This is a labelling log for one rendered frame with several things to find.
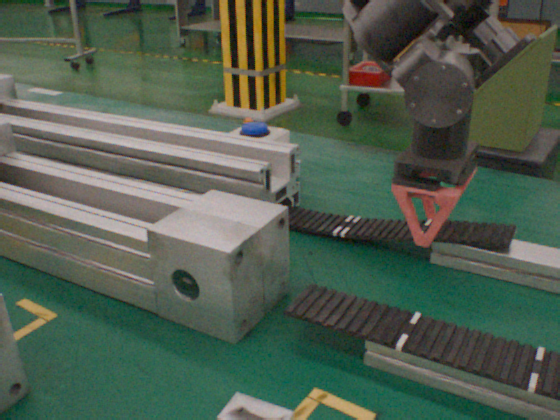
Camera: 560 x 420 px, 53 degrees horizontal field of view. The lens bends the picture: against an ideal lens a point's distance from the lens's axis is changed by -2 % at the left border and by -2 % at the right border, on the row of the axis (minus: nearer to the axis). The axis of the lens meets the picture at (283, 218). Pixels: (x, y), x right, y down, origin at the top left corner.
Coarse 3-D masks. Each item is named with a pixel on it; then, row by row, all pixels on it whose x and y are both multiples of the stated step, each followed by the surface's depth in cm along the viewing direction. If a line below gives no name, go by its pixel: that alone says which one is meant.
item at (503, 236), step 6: (498, 228) 60; (504, 228) 60; (510, 228) 59; (516, 228) 60; (498, 234) 59; (504, 234) 59; (510, 234) 58; (492, 240) 58; (498, 240) 58; (504, 240) 57; (510, 240) 57; (498, 246) 57; (504, 246) 57
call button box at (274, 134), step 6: (234, 132) 86; (240, 132) 85; (270, 132) 86; (276, 132) 86; (282, 132) 86; (288, 132) 87; (264, 138) 83; (270, 138) 83; (276, 138) 84; (282, 138) 85; (288, 138) 87
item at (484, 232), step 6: (486, 222) 62; (492, 222) 61; (480, 228) 60; (486, 228) 61; (492, 228) 60; (474, 234) 60; (480, 234) 59; (486, 234) 59; (492, 234) 59; (474, 240) 58; (480, 240) 58; (486, 240) 58
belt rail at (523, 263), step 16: (512, 240) 60; (432, 256) 62; (448, 256) 61; (464, 256) 60; (480, 256) 59; (496, 256) 58; (512, 256) 57; (528, 256) 57; (544, 256) 57; (480, 272) 60; (496, 272) 59; (512, 272) 58; (528, 272) 58; (544, 272) 56; (544, 288) 57
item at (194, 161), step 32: (32, 128) 83; (64, 128) 82; (96, 128) 87; (128, 128) 84; (160, 128) 81; (192, 128) 80; (64, 160) 83; (96, 160) 79; (128, 160) 76; (160, 160) 73; (192, 160) 70; (224, 160) 68; (256, 160) 68; (288, 160) 72; (192, 192) 73; (224, 192) 69; (256, 192) 67; (288, 192) 73
